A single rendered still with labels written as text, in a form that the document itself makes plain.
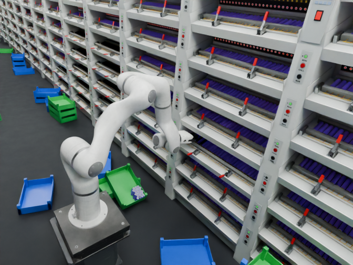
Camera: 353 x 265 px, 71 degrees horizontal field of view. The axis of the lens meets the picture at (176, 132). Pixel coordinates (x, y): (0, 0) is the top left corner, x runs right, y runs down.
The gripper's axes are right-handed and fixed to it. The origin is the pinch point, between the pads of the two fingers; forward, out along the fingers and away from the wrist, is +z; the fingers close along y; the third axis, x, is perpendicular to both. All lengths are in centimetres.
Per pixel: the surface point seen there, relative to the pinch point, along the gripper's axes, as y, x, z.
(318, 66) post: -63, -60, -15
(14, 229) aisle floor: 42, 76, -95
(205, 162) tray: -19.1, 8.7, -5.2
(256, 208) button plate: -58, 14, -5
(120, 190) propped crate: 32, 58, -28
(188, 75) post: 6.8, -38.3, -11.7
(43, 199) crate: 60, 72, -74
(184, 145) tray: 2.3, 8.0, -4.1
